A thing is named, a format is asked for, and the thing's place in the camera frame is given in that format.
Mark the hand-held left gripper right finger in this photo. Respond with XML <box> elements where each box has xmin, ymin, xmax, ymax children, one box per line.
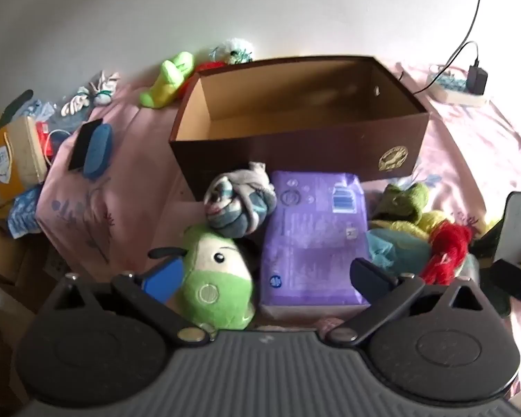
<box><xmin>325</xmin><ymin>257</ymin><xmax>487</xmax><ymax>349</ymax></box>

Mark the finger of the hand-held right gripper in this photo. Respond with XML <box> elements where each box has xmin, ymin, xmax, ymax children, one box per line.
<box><xmin>488</xmin><ymin>260</ymin><xmax>521</xmax><ymax>298</ymax></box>
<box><xmin>473</xmin><ymin>221</ymin><xmax>505</xmax><ymax>265</ymax></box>

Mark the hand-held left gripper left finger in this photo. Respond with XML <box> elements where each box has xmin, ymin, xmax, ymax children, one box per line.
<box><xmin>63</xmin><ymin>259</ymin><xmax>215</xmax><ymax>349</ymax></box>

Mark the teal cloth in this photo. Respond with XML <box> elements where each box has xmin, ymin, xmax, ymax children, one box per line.
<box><xmin>365</xmin><ymin>228</ymin><xmax>432</xmax><ymax>276</ymax></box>

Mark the red yarn bundle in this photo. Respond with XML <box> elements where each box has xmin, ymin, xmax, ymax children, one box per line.
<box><xmin>419</xmin><ymin>221</ymin><xmax>474</xmax><ymax>285</ymax></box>

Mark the green round plush toy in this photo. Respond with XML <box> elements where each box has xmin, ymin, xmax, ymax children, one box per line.
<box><xmin>148</xmin><ymin>226</ymin><xmax>257</xmax><ymax>331</ymax></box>

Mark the yellow towel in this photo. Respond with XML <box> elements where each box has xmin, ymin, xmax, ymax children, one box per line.
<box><xmin>369</xmin><ymin>211</ymin><xmax>450</xmax><ymax>240</ymax></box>

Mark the dark green towel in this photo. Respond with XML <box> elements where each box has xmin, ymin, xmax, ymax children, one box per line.
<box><xmin>371</xmin><ymin>181</ymin><xmax>430</xmax><ymax>224</ymax></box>

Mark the knotted grey blue cloth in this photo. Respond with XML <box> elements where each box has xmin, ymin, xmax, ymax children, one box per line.
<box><xmin>203</xmin><ymin>162</ymin><xmax>278</xmax><ymax>239</ymax></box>

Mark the brown cardboard box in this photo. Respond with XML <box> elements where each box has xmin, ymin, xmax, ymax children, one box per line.
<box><xmin>168</xmin><ymin>56</ymin><xmax>430</xmax><ymax>203</ymax></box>

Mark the purple plastic pack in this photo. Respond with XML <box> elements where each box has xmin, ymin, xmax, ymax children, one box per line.
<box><xmin>259</xmin><ymin>170</ymin><xmax>372</xmax><ymax>320</ymax></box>

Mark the pink floral bedsheet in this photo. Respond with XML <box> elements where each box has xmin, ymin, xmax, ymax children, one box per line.
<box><xmin>35</xmin><ymin>58</ymin><xmax>521</xmax><ymax>400</ymax></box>

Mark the blue oval case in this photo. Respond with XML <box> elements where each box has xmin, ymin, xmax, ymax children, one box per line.
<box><xmin>82</xmin><ymin>124</ymin><xmax>114</xmax><ymax>179</ymax></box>

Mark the black power adapter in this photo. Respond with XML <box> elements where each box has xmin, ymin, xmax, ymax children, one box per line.
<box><xmin>466</xmin><ymin>65</ymin><xmax>488</xmax><ymax>95</ymax></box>

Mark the white power strip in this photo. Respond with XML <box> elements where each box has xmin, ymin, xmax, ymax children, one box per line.
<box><xmin>426</xmin><ymin>64</ymin><xmax>489</xmax><ymax>107</ymax></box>

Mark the blue patterned packet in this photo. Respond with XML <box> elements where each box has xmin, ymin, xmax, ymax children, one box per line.
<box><xmin>6</xmin><ymin>185</ymin><xmax>42</xmax><ymax>239</ymax></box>

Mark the plain cardboard carton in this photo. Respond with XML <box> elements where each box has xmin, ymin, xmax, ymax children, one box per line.
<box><xmin>0</xmin><ymin>208</ymin><xmax>40</xmax><ymax>309</ymax></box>

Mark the red small box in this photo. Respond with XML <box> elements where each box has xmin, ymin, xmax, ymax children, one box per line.
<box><xmin>35</xmin><ymin>121</ymin><xmax>55</xmax><ymax>159</ymax></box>

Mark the brown paper bag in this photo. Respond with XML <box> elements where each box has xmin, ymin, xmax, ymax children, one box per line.
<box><xmin>0</xmin><ymin>116</ymin><xmax>48</xmax><ymax>207</ymax></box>

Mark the white knit glove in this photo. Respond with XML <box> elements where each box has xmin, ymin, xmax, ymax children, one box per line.
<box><xmin>90</xmin><ymin>71</ymin><xmax>120</xmax><ymax>92</ymax></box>
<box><xmin>61</xmin><ymin>91</ymin><xmax>92</xmax><ymax>117</ymax></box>

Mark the lime green plush toy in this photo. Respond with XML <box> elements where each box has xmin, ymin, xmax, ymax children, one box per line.
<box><xmin>139</xmin><ymin>51</ymin><xmax>195</xmax><ymax>108</ymax></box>

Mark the clear plastic bag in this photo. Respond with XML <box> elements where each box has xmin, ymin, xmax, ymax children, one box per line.
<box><xmin>24</xmin><ymin>99</ymin><xmax>85</xmax><ymax>132</ymax></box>

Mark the white panda plush toy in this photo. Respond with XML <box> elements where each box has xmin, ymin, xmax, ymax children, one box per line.
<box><xmin>209</xmin><ymin>39</ymin><xmax>255</xmax><ymax>64</ymax></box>

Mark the white cord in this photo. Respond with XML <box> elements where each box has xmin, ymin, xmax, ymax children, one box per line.
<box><xmin>46</xmin><ymin>129</ymin><xmax>72</xmax><ymax>166</ymax></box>

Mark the thin dark cable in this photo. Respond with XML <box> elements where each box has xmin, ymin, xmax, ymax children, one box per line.
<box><xmin>397</xmin><ymin>0</ymin><xmax>490</xmax><ymax>95</ymax></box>

